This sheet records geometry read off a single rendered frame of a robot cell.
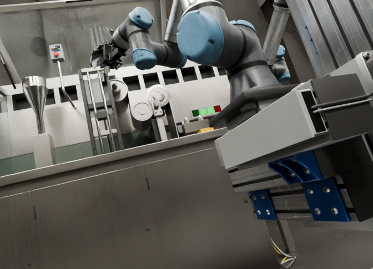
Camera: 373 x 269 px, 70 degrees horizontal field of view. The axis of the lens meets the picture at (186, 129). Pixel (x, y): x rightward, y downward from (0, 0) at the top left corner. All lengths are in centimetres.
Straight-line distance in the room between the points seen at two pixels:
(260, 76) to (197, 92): 142
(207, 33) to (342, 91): 33
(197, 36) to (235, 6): 420
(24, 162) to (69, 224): 83
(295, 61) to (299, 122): 421
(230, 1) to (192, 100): 302
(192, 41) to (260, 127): 30
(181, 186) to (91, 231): 44
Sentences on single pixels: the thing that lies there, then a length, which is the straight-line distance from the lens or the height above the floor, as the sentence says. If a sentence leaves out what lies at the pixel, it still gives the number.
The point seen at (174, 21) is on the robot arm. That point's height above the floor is 119.
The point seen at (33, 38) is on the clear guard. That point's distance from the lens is 209.
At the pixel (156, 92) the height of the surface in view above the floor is 126.
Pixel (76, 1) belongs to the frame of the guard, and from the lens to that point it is 196.
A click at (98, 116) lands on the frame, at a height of 114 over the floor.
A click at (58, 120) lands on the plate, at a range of 206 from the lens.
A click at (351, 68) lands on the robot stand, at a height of 76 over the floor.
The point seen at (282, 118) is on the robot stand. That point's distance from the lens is 41.
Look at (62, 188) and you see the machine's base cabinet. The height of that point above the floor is 79.
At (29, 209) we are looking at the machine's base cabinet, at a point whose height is 74.
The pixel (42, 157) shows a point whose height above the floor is 103.
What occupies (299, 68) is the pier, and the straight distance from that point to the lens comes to 457.
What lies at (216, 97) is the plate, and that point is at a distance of 214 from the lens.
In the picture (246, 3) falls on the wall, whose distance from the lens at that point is 503.
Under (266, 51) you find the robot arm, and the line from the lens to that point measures 142.
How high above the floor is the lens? 64
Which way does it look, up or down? 13 degrees up
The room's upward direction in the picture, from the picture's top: 15 degrees counter-clockwise
